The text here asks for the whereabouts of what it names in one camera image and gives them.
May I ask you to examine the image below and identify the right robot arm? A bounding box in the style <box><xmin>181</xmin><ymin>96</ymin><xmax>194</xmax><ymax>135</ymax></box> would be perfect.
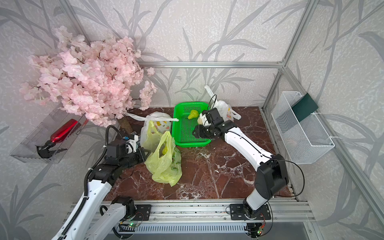
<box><xmin>193</xmin><ymin>121</ymin><xmax>289</xmax><ymax>219</ymax></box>

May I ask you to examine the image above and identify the white wire mesh basket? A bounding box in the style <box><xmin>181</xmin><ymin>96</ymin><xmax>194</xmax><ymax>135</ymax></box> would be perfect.
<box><xmin>272</xmin><ymin>91</ymin><xmax>335</xmax><ymax>164</ymax></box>

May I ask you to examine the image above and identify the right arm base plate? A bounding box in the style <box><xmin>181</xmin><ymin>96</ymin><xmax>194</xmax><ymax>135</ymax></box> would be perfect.
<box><xmin>230</xmin><ymin>204</ymin><xmax>272</xmax><ymax>221</ymax></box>

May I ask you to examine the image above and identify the dark green card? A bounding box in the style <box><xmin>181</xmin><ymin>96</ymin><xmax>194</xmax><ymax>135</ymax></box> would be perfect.
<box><xmin>292</xmin><ymin>93</ymin><xmax>319</xmax><ymax>122</ymax></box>

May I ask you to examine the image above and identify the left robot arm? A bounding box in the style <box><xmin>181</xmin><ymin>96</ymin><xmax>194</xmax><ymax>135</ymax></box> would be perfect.
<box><xmin>53</xmin><ymin>133</ymin><xmax>151</xmax><ymax>240</ymax></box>

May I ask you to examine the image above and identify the aluminium front rail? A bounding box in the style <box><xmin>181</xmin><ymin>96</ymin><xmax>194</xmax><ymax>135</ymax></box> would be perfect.
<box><xmin>62</xmin><ymin>198</ymin><xmax>316</xmax><ymax>224</ymax></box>

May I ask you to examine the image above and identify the red spray bottle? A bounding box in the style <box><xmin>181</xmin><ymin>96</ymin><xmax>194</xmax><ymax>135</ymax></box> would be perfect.
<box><xmin>36</xmin><ymin>119</ymin><xmax>82</xmax><ymax>159</ymax></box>

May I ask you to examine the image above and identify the green plastic basket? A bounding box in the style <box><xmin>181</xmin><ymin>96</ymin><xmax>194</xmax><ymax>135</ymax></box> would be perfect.
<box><xmin>172</xmin><ymin>102</ymin><xmax>211</xmax><ymax>148</ymax></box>

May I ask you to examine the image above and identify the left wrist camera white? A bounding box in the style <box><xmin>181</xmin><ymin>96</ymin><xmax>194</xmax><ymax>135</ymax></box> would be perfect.
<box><xmin>123</xmin><ymin>134</ymin><xmax>139</xmax><ymax>154</ymax></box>

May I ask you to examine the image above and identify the white printed plastic bag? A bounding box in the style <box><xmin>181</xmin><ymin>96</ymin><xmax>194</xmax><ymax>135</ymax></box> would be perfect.
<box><xmin>205</xmin><ymin>85</ymin><xmax>242</xmax><ymax>121</ymax></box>

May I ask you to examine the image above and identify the pink cherry blossom tree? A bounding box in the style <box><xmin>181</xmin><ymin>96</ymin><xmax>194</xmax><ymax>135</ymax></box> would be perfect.
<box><xmin>20</xmin><ymin>26</ymin><xmax>157</xmax><ymax>127</ymax></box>

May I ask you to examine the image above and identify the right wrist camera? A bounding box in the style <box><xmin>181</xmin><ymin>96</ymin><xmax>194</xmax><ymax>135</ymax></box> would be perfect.
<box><xmin>198</xmin><ymin>108</ymin><xmax>224</xmax><ymax>127</ymax></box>

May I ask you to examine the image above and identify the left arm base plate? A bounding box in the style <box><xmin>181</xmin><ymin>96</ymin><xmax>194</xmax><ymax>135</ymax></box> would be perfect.
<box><xmin>122</xmin><ymin>204</ymin><xmax>152</xmax><ymax>222</ymax></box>

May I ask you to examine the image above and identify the green pear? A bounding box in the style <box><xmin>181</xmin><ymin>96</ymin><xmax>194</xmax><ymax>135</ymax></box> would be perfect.
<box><xmin>188</xmin><ymin>110</ymin><xmax>200</xmax><ymax>120</ymax></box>

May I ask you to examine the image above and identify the light green plastic bag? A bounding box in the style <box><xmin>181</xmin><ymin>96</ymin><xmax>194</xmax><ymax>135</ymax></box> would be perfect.
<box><xmin>141</xmin><ymin>121</ymin><xmax>182</xmax><ymax>187</ymax></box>

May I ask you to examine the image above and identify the clear acrylic wall shelf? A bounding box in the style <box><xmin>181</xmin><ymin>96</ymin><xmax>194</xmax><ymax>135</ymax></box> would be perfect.
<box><xmin>10</xmin><ymin>105</ymin><xmax>88</xmax><ymax>164</ymax></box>

